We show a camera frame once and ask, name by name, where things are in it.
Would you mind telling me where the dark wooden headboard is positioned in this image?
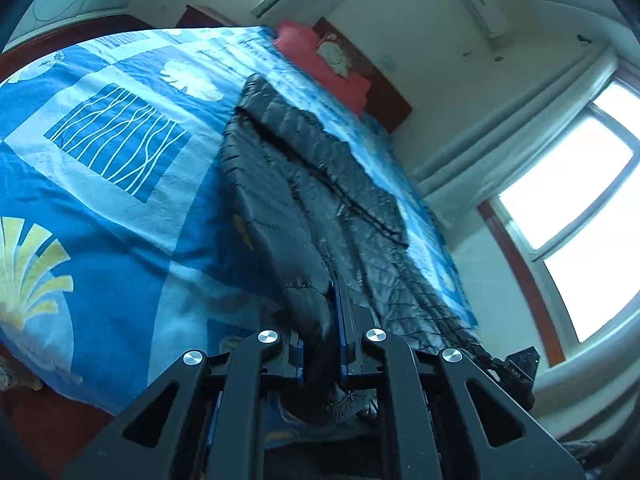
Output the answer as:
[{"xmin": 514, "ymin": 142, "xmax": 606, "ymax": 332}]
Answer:
[{"xmin": 312, "ymin": 18, "xmax": 413, "ymax": 133}]

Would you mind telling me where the black quilted down jacket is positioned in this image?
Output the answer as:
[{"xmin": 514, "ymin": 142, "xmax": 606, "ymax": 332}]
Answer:
[{"xmin": 219, "ymin": 71, "xmax": 494, "ymax": 426}]

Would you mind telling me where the red pillow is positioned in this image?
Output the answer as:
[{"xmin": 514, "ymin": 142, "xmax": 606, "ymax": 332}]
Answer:
[{"xmin": 273, "ymin": 21, "xmax": 371, "ymax": 116}]

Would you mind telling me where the dark wooden nightstand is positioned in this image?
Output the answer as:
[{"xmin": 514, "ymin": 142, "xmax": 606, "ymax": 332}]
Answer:
[{"xmin": 176, "ymin": 4, "xmax": 238, "ymax": 28}]

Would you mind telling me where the white cartoon cushion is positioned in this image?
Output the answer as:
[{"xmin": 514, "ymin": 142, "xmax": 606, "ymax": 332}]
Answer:
[{"xmin": 317, "ymin": 39, "xmax": 350, "ymax": 78}]

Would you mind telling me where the white wall switch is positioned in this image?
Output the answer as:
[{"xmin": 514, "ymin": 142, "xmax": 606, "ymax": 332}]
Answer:
[{"xmin": 381, "ymin": 55, "xmax": 397, "ymax": 73}]

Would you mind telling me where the blue patterned bed sheet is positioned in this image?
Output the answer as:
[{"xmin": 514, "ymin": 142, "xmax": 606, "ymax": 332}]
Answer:
[{"xmin": 1, "ymin": 27, "xmax": 477, "ymax": 414}]

